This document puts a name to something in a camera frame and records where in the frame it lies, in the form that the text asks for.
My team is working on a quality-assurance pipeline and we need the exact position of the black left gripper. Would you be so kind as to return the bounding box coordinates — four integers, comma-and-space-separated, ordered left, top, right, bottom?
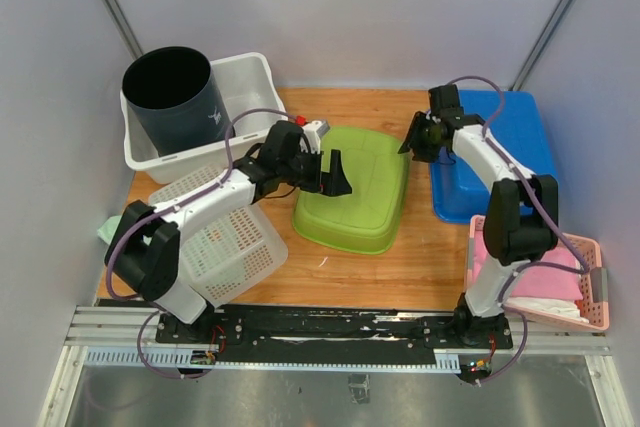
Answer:
280, 145, 352, 197

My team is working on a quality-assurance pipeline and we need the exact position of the green plastic tub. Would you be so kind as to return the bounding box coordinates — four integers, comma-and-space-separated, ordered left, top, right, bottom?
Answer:
292, 126, 409, 255

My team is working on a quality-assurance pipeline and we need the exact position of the blue plastic tub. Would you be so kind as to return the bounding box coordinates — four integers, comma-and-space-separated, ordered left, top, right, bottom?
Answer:
430, 90, 557, 225

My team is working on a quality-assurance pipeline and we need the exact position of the white plastic bin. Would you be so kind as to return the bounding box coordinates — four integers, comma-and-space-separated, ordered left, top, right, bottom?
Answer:
120, 52, 286, 185

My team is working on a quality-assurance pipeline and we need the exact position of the white perforated basket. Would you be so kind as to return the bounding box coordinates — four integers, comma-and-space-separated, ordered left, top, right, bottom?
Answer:
148, 165, 290, 309

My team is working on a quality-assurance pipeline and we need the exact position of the dark round bucket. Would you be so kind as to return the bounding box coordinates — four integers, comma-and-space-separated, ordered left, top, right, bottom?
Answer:
122, 46, 231, 156

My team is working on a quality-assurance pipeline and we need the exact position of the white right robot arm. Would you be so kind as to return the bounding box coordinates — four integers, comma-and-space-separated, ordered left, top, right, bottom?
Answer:
399, 83, 558, 347

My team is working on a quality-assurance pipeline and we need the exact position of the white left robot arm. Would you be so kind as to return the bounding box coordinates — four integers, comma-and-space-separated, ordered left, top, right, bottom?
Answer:
105, 120, 352, 343

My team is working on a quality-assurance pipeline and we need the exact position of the pink folded cloth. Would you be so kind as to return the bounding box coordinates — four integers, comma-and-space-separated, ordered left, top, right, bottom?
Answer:
472, 230, 582, 301

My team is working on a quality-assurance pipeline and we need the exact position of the pink perforated basket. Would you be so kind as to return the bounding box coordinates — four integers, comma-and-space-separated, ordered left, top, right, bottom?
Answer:
464, 214, 611, 333

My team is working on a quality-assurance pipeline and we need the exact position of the green printed cloth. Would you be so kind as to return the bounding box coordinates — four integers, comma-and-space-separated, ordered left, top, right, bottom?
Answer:
97, 215, 121, 245

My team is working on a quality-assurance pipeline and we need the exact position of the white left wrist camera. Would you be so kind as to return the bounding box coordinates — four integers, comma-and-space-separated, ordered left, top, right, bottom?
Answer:
294, 116, 330, 154

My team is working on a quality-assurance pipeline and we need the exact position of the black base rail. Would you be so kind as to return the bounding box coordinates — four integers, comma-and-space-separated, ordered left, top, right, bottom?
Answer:
64, 300, 516, 374

